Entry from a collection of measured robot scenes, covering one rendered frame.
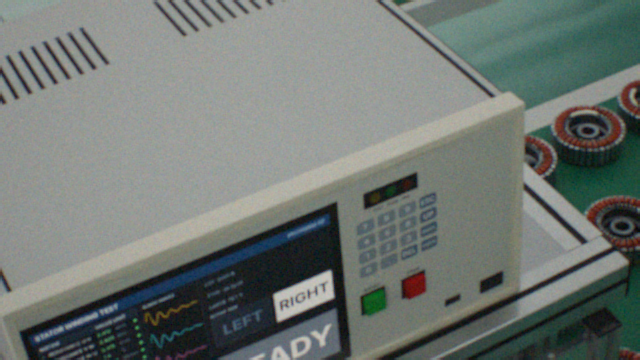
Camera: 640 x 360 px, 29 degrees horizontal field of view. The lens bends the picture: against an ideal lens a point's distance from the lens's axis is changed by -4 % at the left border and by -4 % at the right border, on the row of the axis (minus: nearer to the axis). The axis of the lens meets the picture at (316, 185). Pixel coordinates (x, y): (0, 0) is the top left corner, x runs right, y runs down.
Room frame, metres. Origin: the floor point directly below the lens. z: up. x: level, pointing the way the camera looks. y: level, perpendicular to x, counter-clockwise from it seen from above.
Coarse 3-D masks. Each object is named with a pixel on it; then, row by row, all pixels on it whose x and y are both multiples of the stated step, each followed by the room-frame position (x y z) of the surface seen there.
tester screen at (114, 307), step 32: (320, 224) 0.73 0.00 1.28; (256, 256) 0.71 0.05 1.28; (288, 256) 0.72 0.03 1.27; (320, 256) 0.73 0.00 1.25; (160, 288) 0.68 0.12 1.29; (192, 288) 0.69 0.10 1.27; (224, 288) 0.70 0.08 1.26; (256, 288) 0.71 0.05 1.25; (96, 320) 0.66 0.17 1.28; (128, 320) 0.67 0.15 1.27; (160, 320) 0.68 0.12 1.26; (192, 320) 0.69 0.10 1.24; (288, 320) 0.72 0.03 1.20; (64, 352) 0.64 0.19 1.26; (96, 352) 0.65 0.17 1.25; (128, 352) 0.66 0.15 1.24; (160, 352) 0.67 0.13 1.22; (192, 352) 0.68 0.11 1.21; (224, 352) 0.69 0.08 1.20
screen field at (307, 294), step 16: (288, 288) 0.72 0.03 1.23; (304, 288) 0.72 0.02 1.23; (320, 288) 0.73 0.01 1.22; (256, 304) 0.71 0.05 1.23; (272, 304) 0.71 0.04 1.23; (288, 304) 0.72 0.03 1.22; (304, 304) 0.72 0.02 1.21; (224, 320) 0.70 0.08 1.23; (240, 320) 0.70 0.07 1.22; (256, 320) 0.71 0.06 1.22; (272, 320) 0.71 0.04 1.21; (224, 336) 0.69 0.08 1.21; (240, 336) 0.70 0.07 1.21
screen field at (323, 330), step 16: (320, 320) 0.73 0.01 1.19; (336, 320) 0.73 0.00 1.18; (272, 336) 0.71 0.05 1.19; (288, 336) 0.72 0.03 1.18; (304, 336) 0.72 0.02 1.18; (320, 336) 0.73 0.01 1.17; (336, 336) 0.73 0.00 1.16; (240, 352) 0.70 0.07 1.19; (256, 352) 0.70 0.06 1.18; (272, 352) 0.71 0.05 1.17; (288, 352) 0.72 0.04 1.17; (304, 352) 0.72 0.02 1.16; (320, 352) 0.73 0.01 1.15
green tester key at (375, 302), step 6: (372, 294) 0.75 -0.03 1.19; (378, 294) 0.75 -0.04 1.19; (384, 294) 0.75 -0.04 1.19; (366, 300) 0.74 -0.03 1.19; (372, 300) 0.74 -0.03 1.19; (378, 300) 0.74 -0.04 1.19; (384, 300) 0.75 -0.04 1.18; (366, 306) 0.74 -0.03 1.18; (372, 306) 0.74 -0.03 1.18; (378, 306) 0.74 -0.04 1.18; (384, 306) 0.75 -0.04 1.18; (366, 312) 0.74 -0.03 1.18; (372, 312) 0.74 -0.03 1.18
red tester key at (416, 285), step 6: (414, 276) 0.76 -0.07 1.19; (420, 276) 0.76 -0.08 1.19; (408, 282) 0.76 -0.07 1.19; (414, 282) 0.76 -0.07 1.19; (420, 282) 0.76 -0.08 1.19; (408, 288) 0.76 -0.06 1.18; (414, 288) 0.76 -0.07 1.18; (420, 288) 0.76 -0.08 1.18; (408, 294) 0.76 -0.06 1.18; (414, 294) 0.76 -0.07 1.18; (420, 294) 0.76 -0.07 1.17
